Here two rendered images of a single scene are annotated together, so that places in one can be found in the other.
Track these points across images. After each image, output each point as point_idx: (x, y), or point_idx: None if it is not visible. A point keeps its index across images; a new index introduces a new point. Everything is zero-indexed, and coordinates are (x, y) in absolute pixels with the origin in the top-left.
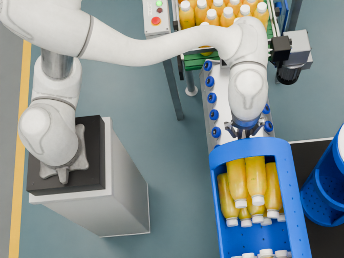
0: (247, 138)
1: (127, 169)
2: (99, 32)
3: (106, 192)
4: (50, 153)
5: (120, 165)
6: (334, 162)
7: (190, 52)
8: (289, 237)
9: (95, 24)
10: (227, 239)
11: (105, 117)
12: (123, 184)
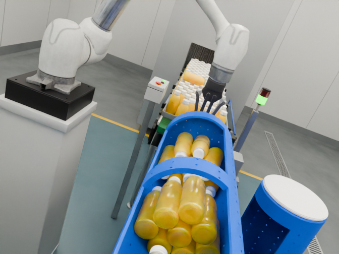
0: (207, 112)
1: (70, 174)
2: None
3: (64, 122)
4: (58, 48)
5: (74, 151)
6: None
7: (167, 116)
8: (226, 161)
9: None
10: (152, 184)
11: (93, 101)
12: (65, 165)
